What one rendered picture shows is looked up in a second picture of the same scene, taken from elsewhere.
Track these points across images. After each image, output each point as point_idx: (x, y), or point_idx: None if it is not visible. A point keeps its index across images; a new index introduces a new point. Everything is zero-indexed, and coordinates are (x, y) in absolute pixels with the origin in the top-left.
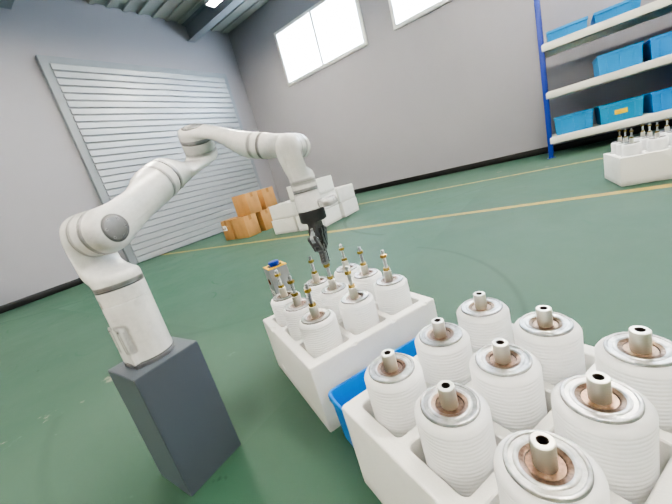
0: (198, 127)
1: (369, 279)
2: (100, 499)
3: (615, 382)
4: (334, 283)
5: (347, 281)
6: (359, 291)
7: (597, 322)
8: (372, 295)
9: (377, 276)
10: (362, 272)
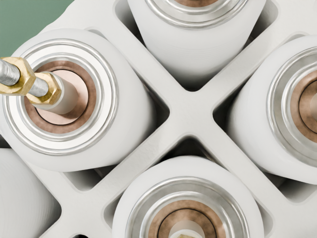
0: None
1: (128, 72)
2: None
3: None
4: (197, 229)
5: (15, 210)
6: (280, 92)
7: None
8: (308, 37)
9: (103, 39)
10: (69, 106)
